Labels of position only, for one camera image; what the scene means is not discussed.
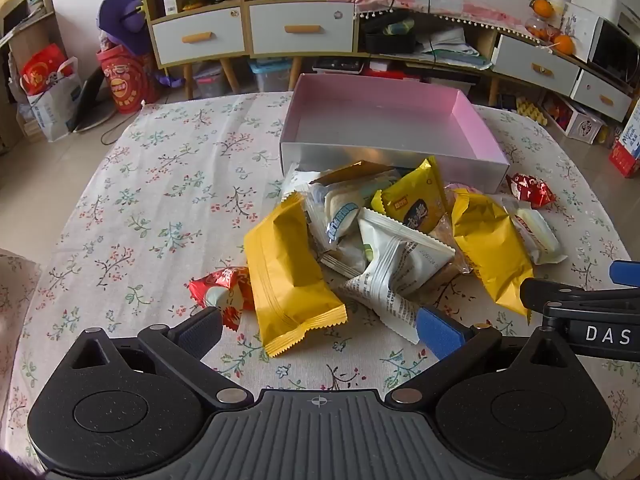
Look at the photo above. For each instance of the pink cardboard box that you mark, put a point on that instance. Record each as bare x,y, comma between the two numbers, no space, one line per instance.
380,115

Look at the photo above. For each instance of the white printed snack packet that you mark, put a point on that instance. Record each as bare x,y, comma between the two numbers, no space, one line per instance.
400,265

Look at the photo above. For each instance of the small clear storage bin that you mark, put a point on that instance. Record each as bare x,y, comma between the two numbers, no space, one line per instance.
209,81

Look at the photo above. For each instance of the clear cake packet blue print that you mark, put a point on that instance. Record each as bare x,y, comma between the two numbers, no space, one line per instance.
337,215

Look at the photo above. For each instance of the yellow snack packet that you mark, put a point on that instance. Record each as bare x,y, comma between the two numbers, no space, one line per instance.
492,252
295,280

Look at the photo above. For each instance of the white foam box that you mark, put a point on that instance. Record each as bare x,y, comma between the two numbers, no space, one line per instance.
605,0

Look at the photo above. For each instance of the clear packet with brown biscuit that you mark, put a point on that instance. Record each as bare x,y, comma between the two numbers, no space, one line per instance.
447,260

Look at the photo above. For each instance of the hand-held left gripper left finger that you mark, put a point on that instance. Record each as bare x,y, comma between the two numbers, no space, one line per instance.
202,332

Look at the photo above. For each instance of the red shopping bag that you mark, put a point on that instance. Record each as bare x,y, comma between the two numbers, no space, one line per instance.
45,70

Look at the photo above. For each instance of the clear packet with gold edge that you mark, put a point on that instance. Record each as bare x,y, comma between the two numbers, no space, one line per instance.
350,171

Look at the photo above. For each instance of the red and white candy wrapper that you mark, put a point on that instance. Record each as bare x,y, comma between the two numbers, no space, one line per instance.
225,290

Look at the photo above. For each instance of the pink snack packet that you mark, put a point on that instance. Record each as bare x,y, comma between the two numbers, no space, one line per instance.
462,188

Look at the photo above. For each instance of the storage bin with blue lid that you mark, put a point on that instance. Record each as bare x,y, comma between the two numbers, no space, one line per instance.
270,76

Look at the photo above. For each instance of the glass jar of oranges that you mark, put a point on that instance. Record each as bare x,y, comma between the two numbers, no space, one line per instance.
537,29

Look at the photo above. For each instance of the red and blue carton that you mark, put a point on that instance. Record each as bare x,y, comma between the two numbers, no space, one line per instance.
627,145

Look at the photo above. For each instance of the black case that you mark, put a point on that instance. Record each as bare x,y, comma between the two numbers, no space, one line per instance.
390,40

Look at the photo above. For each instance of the yellow egg tray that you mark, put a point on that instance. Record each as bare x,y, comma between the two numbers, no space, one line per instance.
531,110

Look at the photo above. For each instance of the purple hat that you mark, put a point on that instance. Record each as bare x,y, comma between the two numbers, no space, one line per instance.
122,17

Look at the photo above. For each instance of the low wooden tv cabinet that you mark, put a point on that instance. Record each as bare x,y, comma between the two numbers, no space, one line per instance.
480,35

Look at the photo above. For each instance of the white crate with red print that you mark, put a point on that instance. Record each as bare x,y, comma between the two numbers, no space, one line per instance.
575,120

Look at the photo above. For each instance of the clear packet with white cake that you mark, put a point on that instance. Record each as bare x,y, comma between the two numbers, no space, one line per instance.
535,235

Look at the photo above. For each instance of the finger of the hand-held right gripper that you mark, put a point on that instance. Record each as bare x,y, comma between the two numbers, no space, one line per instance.
535,295
627,274

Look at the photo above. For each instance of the white printed box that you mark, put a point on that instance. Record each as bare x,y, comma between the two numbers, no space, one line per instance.
577,27

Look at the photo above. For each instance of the black laptop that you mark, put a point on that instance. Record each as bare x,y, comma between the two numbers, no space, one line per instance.
87,102

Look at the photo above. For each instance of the white microwave oven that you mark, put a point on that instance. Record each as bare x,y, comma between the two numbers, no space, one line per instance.
615,50

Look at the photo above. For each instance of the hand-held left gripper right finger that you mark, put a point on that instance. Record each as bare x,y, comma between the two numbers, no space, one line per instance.
442,332

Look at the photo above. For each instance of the red printed gift bag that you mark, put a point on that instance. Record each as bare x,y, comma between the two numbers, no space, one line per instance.
127,80

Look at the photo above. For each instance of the clear packet with pale cake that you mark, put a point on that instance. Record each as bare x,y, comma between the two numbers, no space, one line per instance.
345,257

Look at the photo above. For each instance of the small white box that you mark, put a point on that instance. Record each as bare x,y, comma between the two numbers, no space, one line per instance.
173,1

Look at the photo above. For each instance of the pile of papers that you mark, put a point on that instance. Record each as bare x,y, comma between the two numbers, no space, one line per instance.
450,47

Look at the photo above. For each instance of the wooden bookshelf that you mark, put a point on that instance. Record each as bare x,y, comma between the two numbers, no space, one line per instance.
22,10

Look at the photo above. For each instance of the red box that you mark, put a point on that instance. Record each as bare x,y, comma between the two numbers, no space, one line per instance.
385,67

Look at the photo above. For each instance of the yellow packet with dark print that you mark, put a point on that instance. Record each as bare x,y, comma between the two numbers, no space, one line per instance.
415,200

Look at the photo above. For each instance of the orange with leaves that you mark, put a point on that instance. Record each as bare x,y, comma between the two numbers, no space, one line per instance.
541,6

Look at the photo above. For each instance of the white plastic bag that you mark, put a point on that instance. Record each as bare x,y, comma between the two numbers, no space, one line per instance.
52,110

